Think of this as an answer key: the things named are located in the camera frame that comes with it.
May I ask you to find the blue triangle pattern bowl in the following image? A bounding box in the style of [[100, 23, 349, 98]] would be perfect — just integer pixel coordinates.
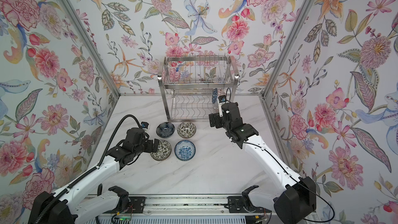
[[211, 88, 218, 104]]

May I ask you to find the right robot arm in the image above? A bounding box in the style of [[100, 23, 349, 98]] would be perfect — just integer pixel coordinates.
[[209, 101, 317, 224]]

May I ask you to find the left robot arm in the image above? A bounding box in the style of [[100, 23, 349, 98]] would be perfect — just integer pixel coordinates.
[[28, 128, 160, 224]]

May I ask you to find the steel two-tier dish rack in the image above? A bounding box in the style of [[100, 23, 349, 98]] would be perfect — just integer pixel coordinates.
[[157, 55, 240, 122]]

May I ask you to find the dark navy petal bowl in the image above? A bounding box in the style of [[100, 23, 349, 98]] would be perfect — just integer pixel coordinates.
[[156, 122, 175, 139]]

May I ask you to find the light blue floral bowl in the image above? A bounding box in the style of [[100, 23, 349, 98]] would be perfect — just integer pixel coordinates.
[[174, 140, 196, 161]]

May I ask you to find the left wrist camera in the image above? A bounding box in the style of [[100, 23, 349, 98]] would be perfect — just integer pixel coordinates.
[[141, 121, 149, 131]]

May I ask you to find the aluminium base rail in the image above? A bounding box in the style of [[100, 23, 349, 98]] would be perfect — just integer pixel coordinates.
[[77, 193, 318, 216]]

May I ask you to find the left aluminium corner post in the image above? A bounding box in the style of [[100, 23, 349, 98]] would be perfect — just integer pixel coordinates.
[[58, 0, 121, 100]]

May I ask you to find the aluminium corner post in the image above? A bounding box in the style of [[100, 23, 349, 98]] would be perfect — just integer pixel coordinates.
[[58, 0, 121, 100], [262, 0, 315, 100]]

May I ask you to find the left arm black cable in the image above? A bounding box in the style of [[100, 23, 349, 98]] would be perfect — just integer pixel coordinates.
[[34, 114, 142, 224]]

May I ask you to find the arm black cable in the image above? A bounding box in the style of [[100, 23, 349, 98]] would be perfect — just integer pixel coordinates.
[[34, 114, 142, 224], [225, 88, 336, 224]]

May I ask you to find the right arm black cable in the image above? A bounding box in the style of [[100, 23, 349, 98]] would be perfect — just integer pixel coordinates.
[[225, 88, 336, 224]]

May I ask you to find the right aluminium corner post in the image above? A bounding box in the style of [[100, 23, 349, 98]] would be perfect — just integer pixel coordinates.
[[262, 0, 315, 100]]

